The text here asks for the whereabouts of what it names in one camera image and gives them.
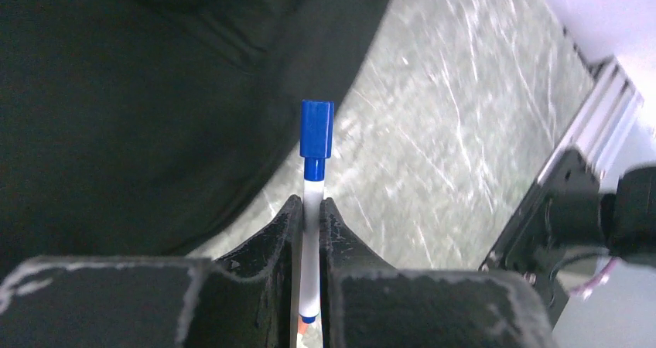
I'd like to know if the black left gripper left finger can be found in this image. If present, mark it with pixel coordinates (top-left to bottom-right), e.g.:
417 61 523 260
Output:
1 196 302 347

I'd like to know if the black student backpack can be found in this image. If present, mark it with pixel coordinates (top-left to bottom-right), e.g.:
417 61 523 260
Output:
1 0 390 275

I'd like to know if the aluminium frame rail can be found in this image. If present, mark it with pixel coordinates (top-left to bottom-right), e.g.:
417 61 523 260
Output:
536 56 644 185

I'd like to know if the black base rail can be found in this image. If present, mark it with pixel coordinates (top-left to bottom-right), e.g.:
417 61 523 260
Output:
479 148 606 324

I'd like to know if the blue white marker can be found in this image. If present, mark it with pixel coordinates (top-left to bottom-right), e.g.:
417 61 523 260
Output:
299 100 334 325

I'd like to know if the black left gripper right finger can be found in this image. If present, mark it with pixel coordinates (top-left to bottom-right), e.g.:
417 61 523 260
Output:
319 198 556 347

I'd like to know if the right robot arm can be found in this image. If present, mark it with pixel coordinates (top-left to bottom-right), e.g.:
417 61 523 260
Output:
545 165 655 267

